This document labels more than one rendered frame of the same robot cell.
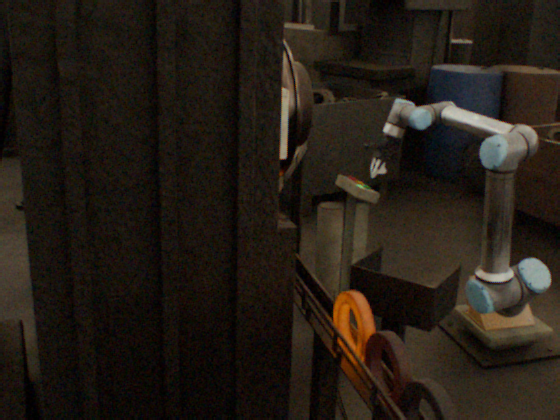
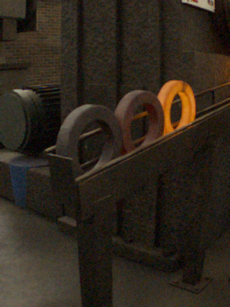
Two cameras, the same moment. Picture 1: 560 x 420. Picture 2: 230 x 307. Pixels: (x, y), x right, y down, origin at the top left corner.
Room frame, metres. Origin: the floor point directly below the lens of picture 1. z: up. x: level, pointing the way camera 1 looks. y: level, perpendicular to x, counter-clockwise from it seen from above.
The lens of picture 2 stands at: (0.84, -1.08, 0.82)
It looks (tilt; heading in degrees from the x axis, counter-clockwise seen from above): 14 degrees down; 60
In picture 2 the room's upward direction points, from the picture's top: straight up
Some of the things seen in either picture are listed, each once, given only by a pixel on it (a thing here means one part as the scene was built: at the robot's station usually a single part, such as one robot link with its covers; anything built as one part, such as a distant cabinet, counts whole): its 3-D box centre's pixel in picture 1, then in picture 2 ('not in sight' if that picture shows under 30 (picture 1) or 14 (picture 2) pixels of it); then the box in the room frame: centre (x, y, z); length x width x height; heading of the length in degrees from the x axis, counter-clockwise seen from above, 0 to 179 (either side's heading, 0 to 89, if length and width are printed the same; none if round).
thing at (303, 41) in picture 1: (298, 84); not in sight; (6.71, -0.22, 0.55); 1.10 x 0.53 x 1.10; 41
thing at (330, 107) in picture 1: (313, 140); not in sight; (4.97, -0.29, 0.39); 1.03 x 0.83 x 0.77; 126
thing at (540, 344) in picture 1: (499, 333); not in sight; (2.72, -1.04, 0.04); 0.40 x 0.40 x 0.08; 16
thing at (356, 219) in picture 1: (354, 241); not in sight; (3.12, -0.41, 0.31); 0.24 x 0.16 x 0.62; 21
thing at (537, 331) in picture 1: (501, 321); not in sight; (2.72, -1.04, 0.10); 0.32 x 0.32 x 0.04; 16
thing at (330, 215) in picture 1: (327, 257); not in sight; (3.03, -0.27, 0.26); 0.12 x 0.12 x 0.52
